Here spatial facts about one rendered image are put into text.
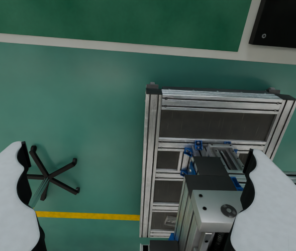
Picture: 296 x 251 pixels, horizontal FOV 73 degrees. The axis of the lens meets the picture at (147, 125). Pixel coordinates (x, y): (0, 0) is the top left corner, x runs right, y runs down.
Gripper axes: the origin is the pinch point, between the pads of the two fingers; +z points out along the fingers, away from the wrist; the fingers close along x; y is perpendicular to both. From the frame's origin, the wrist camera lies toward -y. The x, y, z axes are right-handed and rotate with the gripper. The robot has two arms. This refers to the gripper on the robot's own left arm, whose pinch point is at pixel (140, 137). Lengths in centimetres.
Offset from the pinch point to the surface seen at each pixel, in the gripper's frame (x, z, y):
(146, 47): 0.7, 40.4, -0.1
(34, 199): -70, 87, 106
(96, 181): -35, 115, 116
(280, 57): 34, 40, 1
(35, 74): -66, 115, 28
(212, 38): 16.1, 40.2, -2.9
